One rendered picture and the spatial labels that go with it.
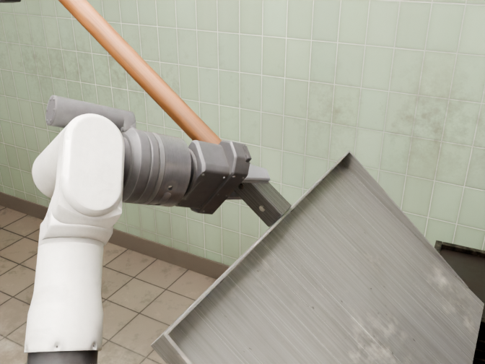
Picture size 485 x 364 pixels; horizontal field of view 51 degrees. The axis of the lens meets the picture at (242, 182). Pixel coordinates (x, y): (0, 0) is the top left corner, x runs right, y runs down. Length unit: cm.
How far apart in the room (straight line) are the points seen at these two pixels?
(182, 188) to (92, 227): 13
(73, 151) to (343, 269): 42
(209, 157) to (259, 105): 146
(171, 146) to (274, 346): 26
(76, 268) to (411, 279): 54
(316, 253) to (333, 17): 127
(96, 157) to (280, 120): 156
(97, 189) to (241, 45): 159
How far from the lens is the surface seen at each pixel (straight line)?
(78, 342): 52
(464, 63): 182
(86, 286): 53
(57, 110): 59
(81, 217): 52
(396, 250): 89
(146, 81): 74
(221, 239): 245
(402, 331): 79
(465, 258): 136
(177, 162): 60
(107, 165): 54
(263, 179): 69
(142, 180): 58
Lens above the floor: 152
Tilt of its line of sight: 25 degrees down
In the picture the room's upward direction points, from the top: straight up
